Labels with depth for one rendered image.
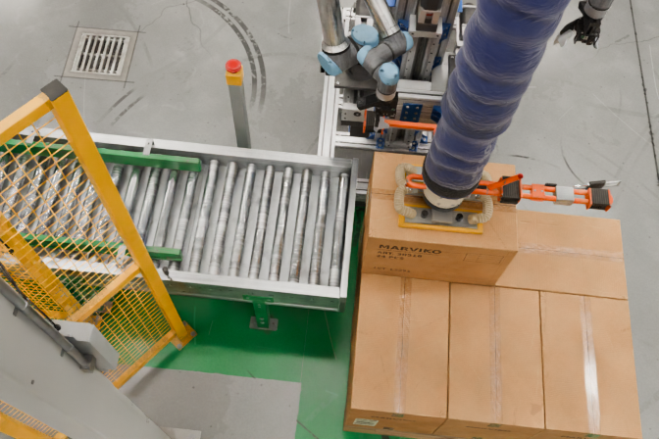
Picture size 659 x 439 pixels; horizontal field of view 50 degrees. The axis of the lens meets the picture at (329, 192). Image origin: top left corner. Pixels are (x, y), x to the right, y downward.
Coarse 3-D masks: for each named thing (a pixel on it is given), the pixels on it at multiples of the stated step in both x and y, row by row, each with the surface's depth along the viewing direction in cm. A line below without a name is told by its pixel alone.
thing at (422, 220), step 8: (416, 208) 286; (424, 208) 287; (400, 216) 285; (416, 216) 285; (424, 216) 282; (456, 216) 283; (464, 216) 286; (400, 224) 283; (408, 224) 283; (416, 224) 284; (424, 224) 284; (432, 224) 284; (440, 224) 284; (448, 224) 284; (456, 224) 284; (464, 224) 284; (472, 224) 284; (480, 224) 285; (464, 232) 284; (472, 232) 284; (480, 232) 284
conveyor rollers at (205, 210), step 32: (0, 160) 338; (64, 160) 339; (32, 192) 330; (128, 192) 332; (192, 192) 334; (224, 192) 335; (288, 192) 336; (320, 192) 337; (160, 224) 325; (224, 224) 327; (256, 224) 328; (320, 224) 328; (96, 256) 318; (192, 256) 319; (256, 256) 320; (320, 256) 322
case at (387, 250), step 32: (384, 160) 300; (416, 160) 300; (384, 192) 293; (384, 224) 286; (512, 224) 288; (384, 256) 299; (416, 256) 296; (448, 256) 293; (480, 256) 290; (512, 256) 287
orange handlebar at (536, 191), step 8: (384, 120) 292; (416, 128) 292; (424, 128) 292; (432, 128) 291; (408, 176) 280; (416, 176) 280; (408, 184) 279; (416, 184) 278; (424, 184) 278; (480, 184) 280; (488, 184) 280; (528, 184) 281; (536, 184) 280; (480, 192) 278; (488, 192) 278; (496, 192) 278; (536, 192) 279; (544, 192) 279; (576, 192) 280; (584, 192) 280; (536, 200) 280; (544, 200) 279; (552, 200) 279; (576, 200) 278; (584, 200) 279
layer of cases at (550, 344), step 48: (528, 240) 329; (576, 240) 330; (384, 288) 316; (432, 288) 316; (480, 288) 317; (528, 288) 318; (576, 288) 319; (624, 288) 320; (384, 336) 306; (432, 336) 306; (480, 336) 307; (528, 336) 308; (576, 336) 309; (624, 336) 309; (384, 384) 296; (432, 384) 297; (480, 384) 298; (528, 384) 298; (576, 384) 299; (624, 384) 300; (432, 432) 324; (480, 432) 311; (528, 432) 300; (576, 432) 290; (624, 432) 291
